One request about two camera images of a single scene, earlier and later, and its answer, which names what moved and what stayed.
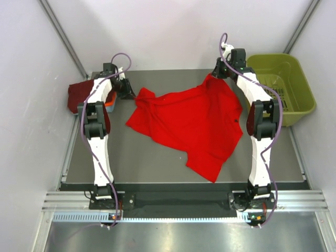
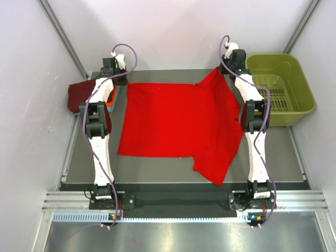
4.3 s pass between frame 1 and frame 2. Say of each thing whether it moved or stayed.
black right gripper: moved
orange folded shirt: stayed
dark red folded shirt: stayed
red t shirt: moved
